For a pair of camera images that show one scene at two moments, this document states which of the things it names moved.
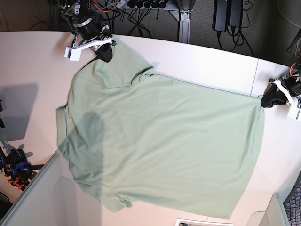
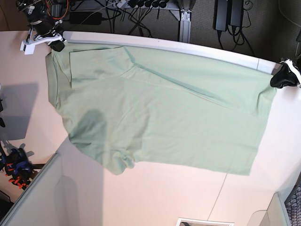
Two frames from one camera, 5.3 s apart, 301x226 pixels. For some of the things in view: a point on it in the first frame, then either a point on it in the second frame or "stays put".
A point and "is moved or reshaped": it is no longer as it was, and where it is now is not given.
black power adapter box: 226,12 stays put
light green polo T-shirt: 132,138 is moved or reshaped
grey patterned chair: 292,204 stays put
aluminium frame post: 185,26 stays put
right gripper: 273,95 -> 283,77
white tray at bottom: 183,222 stays put
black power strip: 146,4 stays put
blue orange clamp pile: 15,168 stays put
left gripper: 89,28 -> 43,27
